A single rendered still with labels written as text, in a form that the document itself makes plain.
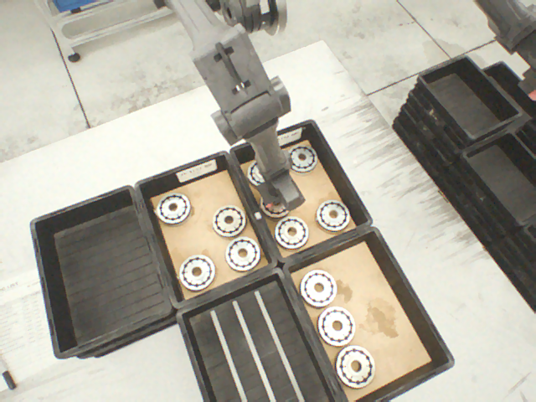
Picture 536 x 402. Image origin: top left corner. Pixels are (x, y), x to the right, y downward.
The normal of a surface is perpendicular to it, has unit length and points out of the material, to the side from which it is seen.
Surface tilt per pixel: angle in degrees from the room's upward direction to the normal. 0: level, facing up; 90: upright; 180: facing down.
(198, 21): 22
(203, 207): 0
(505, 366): 0
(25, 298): 0
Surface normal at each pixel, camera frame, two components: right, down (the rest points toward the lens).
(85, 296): 0.02, -0.39
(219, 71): 0.22, 0.44
